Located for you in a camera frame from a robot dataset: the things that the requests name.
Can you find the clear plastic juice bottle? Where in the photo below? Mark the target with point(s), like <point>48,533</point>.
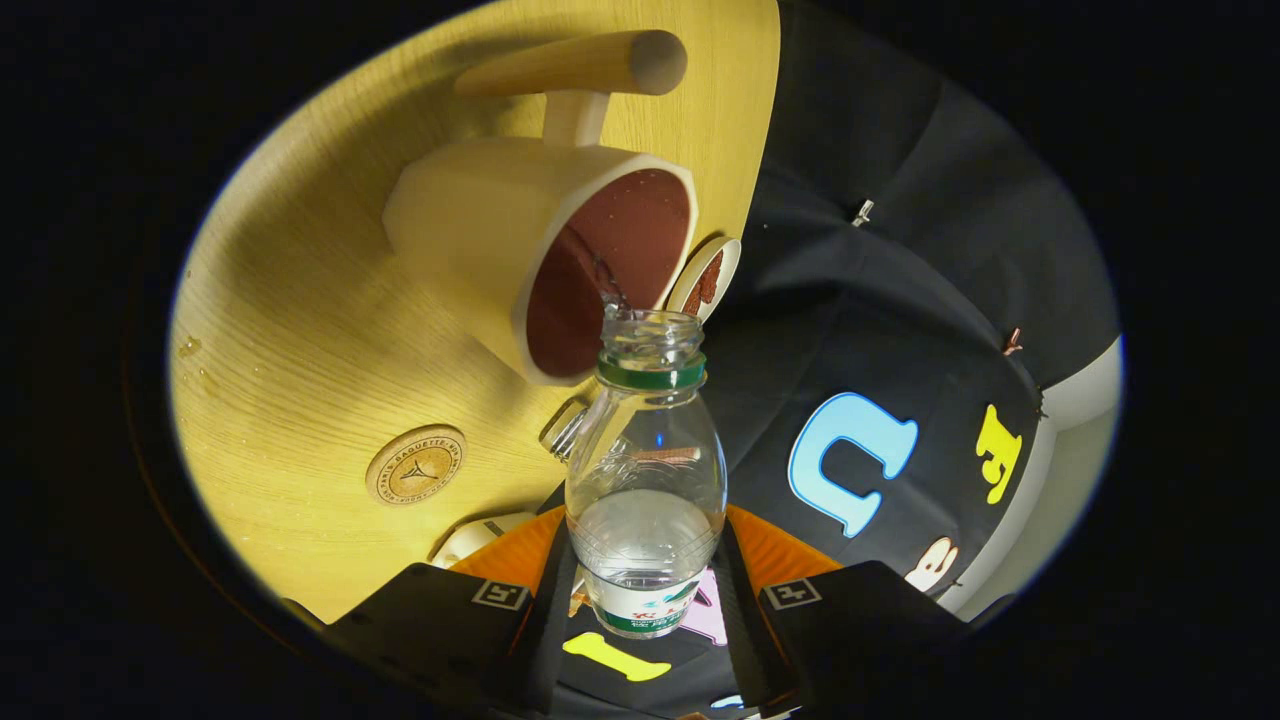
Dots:
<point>645,450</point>

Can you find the small white cloth clip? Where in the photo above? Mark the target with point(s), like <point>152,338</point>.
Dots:
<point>863,212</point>

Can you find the small red cloth clip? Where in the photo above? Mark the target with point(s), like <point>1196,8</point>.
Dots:
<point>1012,342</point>

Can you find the red-brown sausage piece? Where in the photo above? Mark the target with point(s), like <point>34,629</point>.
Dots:
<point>708,282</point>

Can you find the wooden table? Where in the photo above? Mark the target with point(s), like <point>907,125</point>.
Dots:
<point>300,350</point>

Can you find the round wooden coaster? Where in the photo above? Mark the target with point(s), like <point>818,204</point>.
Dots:
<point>415,465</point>

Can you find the small white plate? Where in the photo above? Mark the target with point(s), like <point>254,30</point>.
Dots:
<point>730,265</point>

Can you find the white toaster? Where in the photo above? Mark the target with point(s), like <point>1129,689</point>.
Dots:
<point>480,535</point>

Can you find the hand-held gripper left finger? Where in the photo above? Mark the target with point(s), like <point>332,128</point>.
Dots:
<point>545,640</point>

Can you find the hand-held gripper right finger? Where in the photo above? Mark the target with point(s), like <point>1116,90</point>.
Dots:
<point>742,640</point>

